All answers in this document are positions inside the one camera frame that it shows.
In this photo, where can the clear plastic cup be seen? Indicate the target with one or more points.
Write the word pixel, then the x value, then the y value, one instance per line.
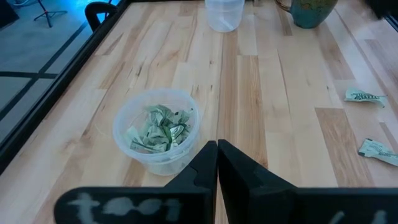
pixel 217 12
pixel 155 165

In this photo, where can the green stevia sweetener packet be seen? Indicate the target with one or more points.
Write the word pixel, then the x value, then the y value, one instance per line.
pixel 178 130
pixel 133 138
pixel 363 97
pixel 377 151
pixel 157 138
pixel 158 113

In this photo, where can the white sweetener packet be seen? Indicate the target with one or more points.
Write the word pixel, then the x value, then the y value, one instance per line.
pixel 226 25

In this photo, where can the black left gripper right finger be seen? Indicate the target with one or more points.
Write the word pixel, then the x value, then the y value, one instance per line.
pixel 245 180

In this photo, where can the black tripod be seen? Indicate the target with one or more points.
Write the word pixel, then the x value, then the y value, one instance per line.
pixel 47 14

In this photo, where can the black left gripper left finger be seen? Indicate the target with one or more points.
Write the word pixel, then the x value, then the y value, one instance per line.
pixel 192 180

